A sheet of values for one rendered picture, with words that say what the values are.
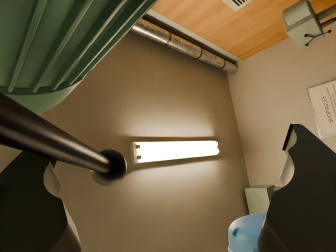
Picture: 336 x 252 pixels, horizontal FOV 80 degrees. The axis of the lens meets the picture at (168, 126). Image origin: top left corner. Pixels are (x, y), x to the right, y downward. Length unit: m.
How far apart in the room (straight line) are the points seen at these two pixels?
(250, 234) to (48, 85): 0.36
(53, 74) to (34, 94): 0.03
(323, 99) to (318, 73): 0.33
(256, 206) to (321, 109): 1.44
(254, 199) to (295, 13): 2.14
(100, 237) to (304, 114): 2.61
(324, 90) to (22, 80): 2.98
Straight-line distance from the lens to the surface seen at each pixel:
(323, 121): 2.99
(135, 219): 1.80
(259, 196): 3.00
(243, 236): 0.40
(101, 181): 0.20
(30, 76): 0.19
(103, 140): 1.67
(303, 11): 2.16
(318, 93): 3.04
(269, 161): 3.17
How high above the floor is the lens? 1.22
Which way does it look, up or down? 44 degrees up
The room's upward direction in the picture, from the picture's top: 109 degrees counter-clockwise
